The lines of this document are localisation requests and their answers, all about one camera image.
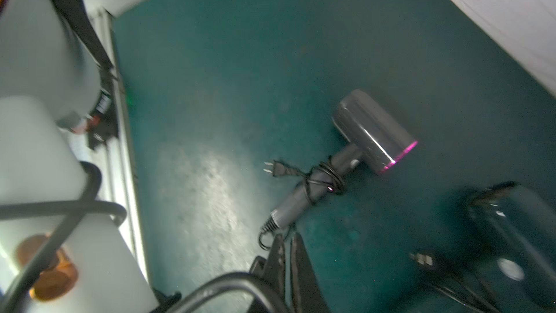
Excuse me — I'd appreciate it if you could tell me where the green hair dryer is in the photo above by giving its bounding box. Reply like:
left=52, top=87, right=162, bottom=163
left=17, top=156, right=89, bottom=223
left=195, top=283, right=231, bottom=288
left=466, top=181, right=555, bottom=312

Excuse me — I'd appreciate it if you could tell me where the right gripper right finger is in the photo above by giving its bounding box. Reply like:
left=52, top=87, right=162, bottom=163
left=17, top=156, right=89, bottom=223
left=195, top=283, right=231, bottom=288
left=290, top=233, right=331, bottom=313

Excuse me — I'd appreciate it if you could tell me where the white hair dryer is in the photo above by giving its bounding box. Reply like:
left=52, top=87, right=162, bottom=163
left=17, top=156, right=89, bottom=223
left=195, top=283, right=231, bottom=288
left=1, top=0, right=160, bottom=312

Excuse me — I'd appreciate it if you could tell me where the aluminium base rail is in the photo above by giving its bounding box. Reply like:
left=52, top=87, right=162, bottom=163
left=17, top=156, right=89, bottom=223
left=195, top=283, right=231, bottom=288
left=90, top=8, right=150, bottom=281

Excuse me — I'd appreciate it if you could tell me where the green table mat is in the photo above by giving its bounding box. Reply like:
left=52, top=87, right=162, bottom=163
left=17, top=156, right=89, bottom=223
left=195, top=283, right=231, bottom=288
left=113, top=0, right=555, bottom=312

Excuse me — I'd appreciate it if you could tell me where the grey hair dryer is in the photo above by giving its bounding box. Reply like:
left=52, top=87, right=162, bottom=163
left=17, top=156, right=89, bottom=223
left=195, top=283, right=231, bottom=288
left=261, top=89, right=418, bottom=235

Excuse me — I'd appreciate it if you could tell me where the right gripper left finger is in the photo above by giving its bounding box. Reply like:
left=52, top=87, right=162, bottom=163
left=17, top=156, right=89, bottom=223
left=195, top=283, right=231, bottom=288
left=249, top=235, right=286, bottom=304

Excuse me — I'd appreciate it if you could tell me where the green dryer black cord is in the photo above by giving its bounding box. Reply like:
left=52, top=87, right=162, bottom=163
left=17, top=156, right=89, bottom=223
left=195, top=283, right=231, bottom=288
left=407, top=251, right=505, bottom=313

